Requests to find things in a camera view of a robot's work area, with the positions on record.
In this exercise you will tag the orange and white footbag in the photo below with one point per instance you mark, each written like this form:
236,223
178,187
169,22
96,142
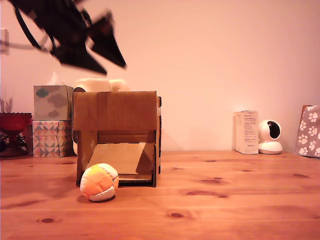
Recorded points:
98,182

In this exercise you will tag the cardboard dice tower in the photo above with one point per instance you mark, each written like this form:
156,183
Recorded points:
125,112

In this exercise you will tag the white tissue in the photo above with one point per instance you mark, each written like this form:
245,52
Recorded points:
53,80

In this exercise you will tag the cloud print tissue box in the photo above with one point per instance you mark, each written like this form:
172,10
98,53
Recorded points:
50,102

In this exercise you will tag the dry pale twigs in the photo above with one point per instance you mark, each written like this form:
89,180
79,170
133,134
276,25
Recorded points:
9,106

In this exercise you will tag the triangle pattern tissue box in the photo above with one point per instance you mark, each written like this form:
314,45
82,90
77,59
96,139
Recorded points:
50,140

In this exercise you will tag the red glass bowl on foot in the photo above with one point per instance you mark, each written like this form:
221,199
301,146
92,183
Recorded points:
12,122

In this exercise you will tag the white carton with small print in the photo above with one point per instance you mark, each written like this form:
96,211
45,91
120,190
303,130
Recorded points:
247,132

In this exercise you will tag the grey paw print bag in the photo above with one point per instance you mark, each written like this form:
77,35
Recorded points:
310,132

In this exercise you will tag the small white round camera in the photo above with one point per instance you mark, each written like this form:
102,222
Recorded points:
269,147

